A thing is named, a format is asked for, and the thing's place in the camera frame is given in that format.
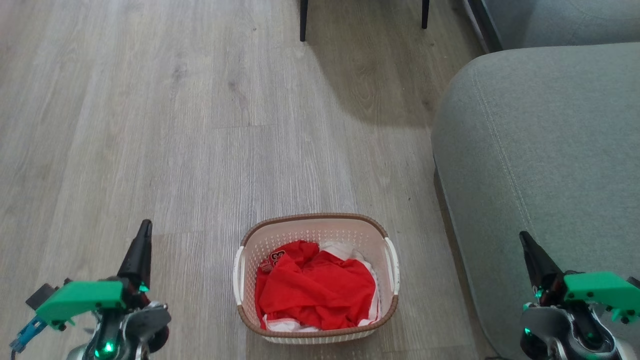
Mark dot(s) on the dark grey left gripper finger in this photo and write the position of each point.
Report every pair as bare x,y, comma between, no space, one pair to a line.
137,260

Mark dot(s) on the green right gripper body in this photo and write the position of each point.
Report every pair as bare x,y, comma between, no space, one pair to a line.
602,292

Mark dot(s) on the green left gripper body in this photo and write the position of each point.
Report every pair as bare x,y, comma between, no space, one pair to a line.
80,297

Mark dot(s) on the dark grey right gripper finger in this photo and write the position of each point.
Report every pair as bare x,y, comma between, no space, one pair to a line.
542,267

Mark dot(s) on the white brown-rimmed laundry basket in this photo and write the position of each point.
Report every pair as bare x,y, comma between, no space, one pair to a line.
320,229

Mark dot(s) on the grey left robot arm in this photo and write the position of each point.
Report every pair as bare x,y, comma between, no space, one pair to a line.
120,332

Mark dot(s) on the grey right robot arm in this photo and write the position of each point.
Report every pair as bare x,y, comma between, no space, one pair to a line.
565,335

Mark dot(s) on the grey fabric sofa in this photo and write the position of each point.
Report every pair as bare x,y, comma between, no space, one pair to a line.
550,150

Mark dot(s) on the red jersey garment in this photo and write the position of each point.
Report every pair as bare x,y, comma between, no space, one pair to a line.
315,290

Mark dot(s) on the grey sofa cushion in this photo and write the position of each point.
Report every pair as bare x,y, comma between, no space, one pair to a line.
575,20

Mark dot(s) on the black chair leg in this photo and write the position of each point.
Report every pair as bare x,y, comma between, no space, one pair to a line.
425,14
303,20

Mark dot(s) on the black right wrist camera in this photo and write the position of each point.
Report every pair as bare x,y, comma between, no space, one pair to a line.
635,282

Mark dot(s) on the dark sofa frame strip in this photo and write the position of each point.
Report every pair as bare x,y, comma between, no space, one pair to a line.
482,25

